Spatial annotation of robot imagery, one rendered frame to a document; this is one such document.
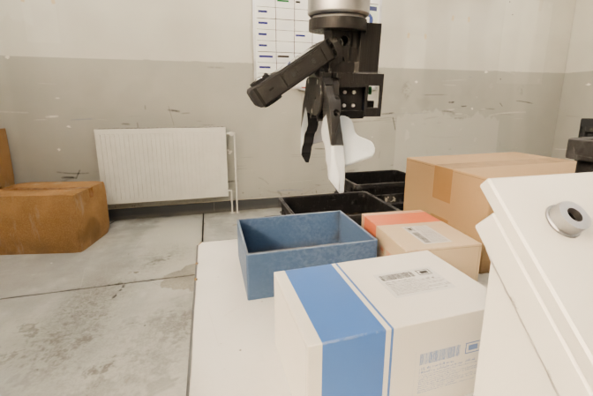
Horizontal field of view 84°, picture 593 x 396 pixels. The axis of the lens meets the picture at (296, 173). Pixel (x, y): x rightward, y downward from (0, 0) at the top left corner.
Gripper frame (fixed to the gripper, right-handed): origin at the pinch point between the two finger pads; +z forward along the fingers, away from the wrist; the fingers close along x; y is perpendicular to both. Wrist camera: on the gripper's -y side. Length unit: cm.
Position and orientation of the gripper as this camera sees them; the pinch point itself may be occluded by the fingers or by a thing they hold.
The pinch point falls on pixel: (316, 176)
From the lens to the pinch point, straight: 45.7
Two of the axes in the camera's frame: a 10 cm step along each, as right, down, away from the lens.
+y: 9.7, -0.5, 2.3
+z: -0.2, 9.6, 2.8
